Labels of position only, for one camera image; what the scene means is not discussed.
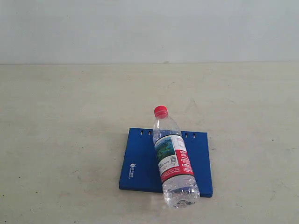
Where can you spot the blue ring-bound notebook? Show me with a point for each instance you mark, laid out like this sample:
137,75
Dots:
140,170

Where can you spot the clear plastic water bottle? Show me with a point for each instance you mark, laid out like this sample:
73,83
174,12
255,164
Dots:
178,181

